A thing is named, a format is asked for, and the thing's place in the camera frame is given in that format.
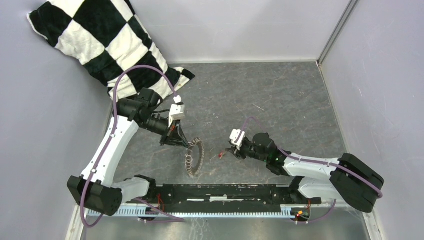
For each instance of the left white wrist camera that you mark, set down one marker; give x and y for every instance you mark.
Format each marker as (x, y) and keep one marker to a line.
(176, 113)

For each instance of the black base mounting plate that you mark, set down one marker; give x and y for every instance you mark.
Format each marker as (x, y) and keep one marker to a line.
(226, 198)

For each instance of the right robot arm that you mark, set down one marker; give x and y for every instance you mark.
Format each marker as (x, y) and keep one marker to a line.
(347, 178)

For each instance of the black white checkered pillow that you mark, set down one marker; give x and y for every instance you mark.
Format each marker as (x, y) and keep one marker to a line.
(110, 42)

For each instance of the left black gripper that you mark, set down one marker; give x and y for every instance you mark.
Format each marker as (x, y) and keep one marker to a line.
(175, 137)

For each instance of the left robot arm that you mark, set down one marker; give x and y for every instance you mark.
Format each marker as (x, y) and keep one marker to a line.
(112, 152)

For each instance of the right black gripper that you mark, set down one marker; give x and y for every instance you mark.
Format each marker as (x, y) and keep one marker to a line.
(238, 152)

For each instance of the aluminium frame rail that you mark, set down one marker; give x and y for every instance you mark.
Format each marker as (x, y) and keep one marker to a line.
(76, 226)

